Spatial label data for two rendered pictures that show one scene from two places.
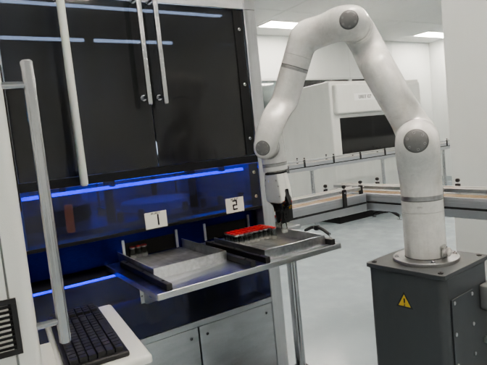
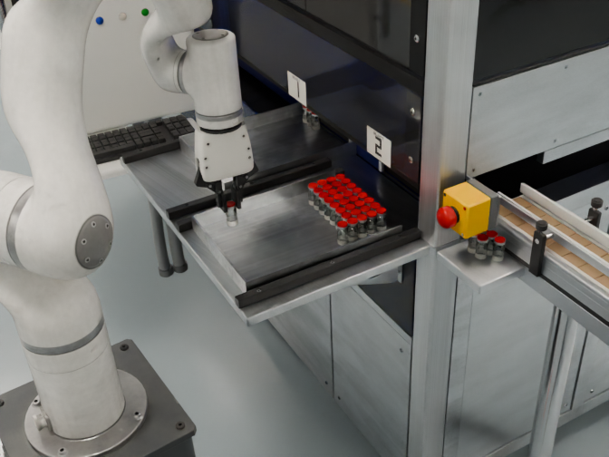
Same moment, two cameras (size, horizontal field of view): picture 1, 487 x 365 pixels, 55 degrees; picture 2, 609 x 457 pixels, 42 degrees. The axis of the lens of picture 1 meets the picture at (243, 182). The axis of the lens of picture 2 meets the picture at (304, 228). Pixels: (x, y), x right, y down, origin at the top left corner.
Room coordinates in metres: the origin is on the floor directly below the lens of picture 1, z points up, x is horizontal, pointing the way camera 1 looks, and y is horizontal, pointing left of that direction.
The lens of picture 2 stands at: (1.81, -1.37, 1.79)
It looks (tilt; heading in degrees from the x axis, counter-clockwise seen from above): 34 degrees down; 95
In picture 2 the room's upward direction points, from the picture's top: 3 degrees counter-clockwise
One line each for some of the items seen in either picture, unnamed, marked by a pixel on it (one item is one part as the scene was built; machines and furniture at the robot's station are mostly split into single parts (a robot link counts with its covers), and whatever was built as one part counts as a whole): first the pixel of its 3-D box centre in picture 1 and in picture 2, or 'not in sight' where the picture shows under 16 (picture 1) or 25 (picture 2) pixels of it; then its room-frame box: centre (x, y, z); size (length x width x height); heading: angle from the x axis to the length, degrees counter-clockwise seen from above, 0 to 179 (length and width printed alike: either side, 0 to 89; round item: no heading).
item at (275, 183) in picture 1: (277, 185); (223, 147); (1.57, -0.12, 1.11); 0.10 x 0.08 x 0.11; 28
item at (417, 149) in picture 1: (418, 160); (24, 254); (1.35, -0.52, 1.16); 0.19 x 0.12 x 0.24; 157
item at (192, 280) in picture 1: (222, 256); (275, 195); (1.63, 0.10, 0.87); 0.70 x 0.48 x 0.02; 123
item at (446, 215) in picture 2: not in sight; (449, 216); (1.97, -0.18, 0.99); 0.04 x 0.04 x 0.04; 33
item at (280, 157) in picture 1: (271, 143); (212, 71); (1.56, -0.11, 1.25); 0.09 x 0.08 x 0.13; 161
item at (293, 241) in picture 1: (267, 240); (294, 227); (1.68, -0.07, 0.90); 0.34 x 0.26 x 0.04; 32
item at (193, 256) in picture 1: (169, 256); (266, 145); (1.59, 0.28, 0.90); 0.34 x 0.26 x 0.04; 33
